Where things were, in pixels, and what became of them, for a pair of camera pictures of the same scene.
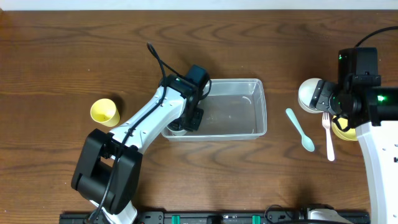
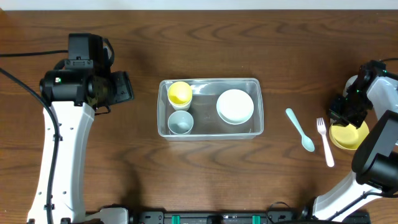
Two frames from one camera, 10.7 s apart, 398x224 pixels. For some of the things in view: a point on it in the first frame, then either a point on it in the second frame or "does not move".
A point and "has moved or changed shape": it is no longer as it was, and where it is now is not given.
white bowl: (306, 89) to (235, 107)
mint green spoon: (306, 142) does not move
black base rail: (221, 218) does not move
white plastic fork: (326, 121) to (321, 127)
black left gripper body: (192, 123) to (120, 89)
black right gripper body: (331, 101) to (352, 109)
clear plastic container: (234, 110) does not move
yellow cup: (104, 111) has moved or changed shape
